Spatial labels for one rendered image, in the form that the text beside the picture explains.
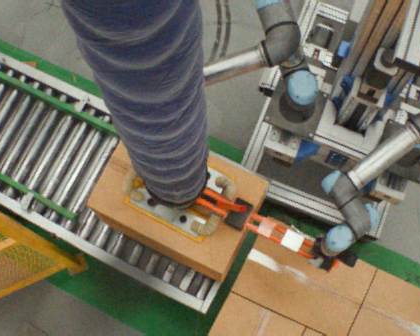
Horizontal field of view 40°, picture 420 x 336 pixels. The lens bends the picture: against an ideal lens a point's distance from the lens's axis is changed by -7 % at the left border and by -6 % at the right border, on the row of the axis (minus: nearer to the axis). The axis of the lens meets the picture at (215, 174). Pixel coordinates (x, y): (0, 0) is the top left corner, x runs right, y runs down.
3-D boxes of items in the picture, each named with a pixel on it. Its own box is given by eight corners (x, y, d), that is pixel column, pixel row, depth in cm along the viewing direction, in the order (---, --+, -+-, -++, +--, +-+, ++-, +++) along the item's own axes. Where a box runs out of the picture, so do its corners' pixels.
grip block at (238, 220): (222, 222, 220) (222, 219, 214) (234, 199, 222) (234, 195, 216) (242, 232, 219) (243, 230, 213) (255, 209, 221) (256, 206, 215)
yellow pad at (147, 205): (123, 203, 232) (121, 200, 227) (135, 181, 234) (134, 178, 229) (201, 244, 228) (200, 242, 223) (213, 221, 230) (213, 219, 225)
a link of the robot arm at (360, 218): (364, 191, 185) (337, 210, 183) (384, 219, 183) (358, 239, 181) (358, 196, 192) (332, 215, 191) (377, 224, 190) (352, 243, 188)
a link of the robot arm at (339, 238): (359, 238, 179) (338, 254, 178) (351, 244, 190) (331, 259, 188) (345, 218, 181) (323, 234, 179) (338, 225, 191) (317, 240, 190)
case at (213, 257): (103, 223, 270) (85, 204, 232) (144, 147, 279) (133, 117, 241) (222, 283, 263) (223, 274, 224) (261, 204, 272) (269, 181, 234)
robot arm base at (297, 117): (285, 84, 248) (288, 74, 239) (319, 97, 247) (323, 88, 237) (273, 115, 245) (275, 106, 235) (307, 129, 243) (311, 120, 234)
